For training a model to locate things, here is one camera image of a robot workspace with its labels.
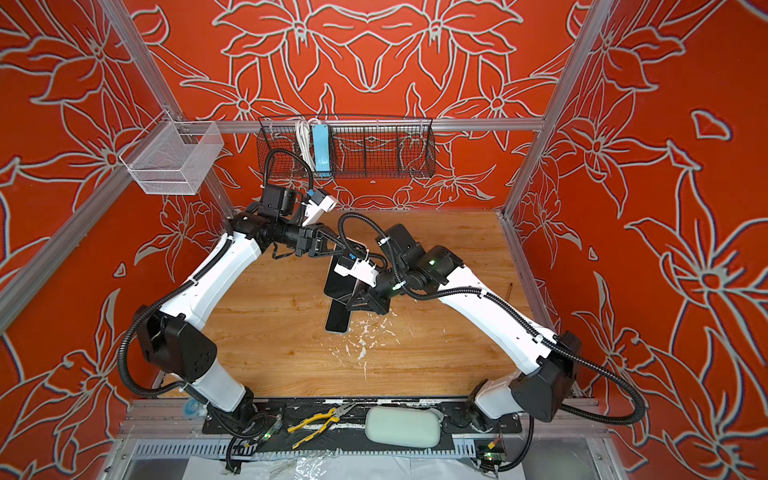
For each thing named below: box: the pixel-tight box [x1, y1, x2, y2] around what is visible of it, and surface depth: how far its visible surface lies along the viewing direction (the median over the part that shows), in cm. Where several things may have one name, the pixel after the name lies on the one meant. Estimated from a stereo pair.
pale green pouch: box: [365, 406, 443, 448], surface depth 71 cm
